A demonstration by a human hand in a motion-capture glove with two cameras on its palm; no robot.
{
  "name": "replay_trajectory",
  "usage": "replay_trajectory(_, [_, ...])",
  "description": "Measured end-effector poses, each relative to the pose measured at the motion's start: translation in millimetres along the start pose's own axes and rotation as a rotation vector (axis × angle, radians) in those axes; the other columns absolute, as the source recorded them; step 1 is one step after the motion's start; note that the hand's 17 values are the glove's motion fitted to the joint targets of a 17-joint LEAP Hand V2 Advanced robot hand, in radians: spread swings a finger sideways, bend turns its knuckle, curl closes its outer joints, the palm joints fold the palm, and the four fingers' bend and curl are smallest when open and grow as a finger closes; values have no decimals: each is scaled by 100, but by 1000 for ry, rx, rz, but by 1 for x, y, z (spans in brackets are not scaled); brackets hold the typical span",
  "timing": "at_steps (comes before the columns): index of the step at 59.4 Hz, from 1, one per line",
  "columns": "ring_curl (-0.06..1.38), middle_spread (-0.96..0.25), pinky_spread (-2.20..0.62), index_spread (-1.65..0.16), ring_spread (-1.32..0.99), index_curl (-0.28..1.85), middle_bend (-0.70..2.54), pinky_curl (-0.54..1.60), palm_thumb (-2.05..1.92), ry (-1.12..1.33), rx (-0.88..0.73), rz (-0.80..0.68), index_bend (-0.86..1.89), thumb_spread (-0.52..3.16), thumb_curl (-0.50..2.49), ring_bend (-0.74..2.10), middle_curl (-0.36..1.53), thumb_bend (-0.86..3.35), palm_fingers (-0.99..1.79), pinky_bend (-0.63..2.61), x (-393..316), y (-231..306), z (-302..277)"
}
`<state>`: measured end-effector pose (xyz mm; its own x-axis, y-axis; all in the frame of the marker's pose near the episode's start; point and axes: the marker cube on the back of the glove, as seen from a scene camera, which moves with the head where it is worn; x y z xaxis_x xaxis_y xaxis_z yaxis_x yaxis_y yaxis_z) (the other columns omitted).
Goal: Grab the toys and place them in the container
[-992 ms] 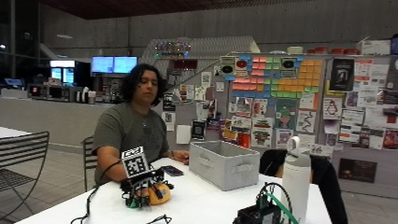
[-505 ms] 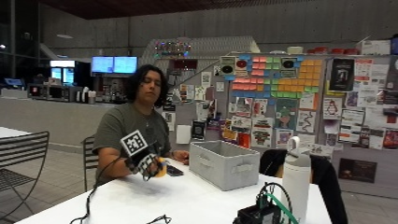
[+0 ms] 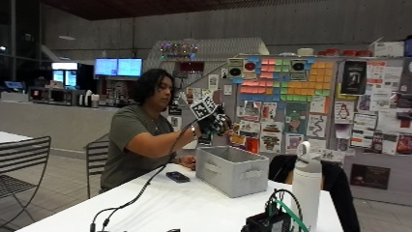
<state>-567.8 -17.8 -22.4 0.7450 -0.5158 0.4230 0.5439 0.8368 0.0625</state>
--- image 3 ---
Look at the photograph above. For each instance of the white marker cube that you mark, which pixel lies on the white marker cube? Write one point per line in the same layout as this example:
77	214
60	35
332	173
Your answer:
202	107

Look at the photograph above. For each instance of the grey fabric storage bin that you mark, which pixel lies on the grey fabric storage bin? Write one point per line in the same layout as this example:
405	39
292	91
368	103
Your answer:
232	170

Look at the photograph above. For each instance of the dark smartphone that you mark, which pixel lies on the dark smartphone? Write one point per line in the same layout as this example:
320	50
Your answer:
177	177

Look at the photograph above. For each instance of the group of coloured sticky notes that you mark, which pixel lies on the group of coloured sticky notes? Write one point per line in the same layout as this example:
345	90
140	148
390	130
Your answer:
300	87

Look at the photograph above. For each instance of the the person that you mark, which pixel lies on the the person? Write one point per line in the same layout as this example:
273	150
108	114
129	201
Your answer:
128	141

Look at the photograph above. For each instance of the white insulated water bottle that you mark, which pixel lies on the white insulated water bottle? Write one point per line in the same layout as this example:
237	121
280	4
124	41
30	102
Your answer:
306	187

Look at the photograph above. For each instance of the white bucket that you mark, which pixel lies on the white bucket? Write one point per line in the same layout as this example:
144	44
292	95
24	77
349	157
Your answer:
305	52

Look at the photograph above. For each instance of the black slatted metal chair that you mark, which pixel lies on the black slatted metal chair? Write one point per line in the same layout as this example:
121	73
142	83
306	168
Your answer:
21	161
96	154

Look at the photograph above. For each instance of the black electronics box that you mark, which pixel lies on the black electronics box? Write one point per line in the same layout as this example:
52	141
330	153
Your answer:
265	223

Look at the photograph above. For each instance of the black framed poster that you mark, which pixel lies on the black framed poster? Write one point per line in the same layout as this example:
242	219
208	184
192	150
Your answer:
353	77

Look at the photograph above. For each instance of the row of red containers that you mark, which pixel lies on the row of red containers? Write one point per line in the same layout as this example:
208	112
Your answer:
346	52

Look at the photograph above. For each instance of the dark floor sign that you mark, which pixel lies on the dark floor sign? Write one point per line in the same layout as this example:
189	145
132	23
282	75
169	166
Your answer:
369	176

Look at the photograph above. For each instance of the grey service counter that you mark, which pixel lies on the grey service counter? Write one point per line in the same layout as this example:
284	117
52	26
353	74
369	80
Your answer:
56	124

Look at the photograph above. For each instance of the lit drinks fridge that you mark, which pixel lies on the lit drinks fridge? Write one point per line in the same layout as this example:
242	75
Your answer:
65	75

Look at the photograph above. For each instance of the black counter appliance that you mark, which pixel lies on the black counter appliance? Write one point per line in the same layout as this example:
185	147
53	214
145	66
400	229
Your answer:
50	96

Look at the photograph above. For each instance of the grey notice board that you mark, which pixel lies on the grey notice board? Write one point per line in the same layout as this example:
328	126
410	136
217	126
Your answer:
385	174

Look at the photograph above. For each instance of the blue wall screen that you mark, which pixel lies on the blue wall screen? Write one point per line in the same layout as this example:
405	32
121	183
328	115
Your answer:
129	67
105	66

